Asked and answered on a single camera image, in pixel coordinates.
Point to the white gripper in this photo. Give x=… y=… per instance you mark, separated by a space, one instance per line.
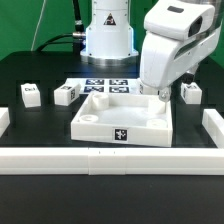
x=175 y=43

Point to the white square tabletop tray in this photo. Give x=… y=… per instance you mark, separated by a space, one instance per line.
x=124 y=119

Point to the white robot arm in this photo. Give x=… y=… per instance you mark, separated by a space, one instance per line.
x=110 y=38

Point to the AprilTag marker sheet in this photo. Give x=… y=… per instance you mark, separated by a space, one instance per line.
x=107 y=85

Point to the white right fence wall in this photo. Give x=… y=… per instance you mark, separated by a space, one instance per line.
x=213 y=123

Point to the white fence wall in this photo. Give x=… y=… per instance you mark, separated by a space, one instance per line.
x=213 y=123
x=111 y=161
x=4 y=119

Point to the white left fence wall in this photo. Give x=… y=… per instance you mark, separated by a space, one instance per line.
x=4 y=119

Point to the white front fence wall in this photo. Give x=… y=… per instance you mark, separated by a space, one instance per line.
x=111 y=161

